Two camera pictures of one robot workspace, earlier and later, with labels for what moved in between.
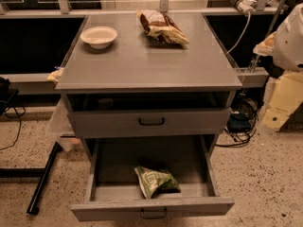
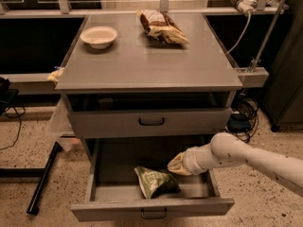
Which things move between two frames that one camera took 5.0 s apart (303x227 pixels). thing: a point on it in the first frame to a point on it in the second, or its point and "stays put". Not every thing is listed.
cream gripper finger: [266, 46] to [196, 160]
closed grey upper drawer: [89, 123] stays put
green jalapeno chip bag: [154, 181] stays put
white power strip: [242, 3] stays put
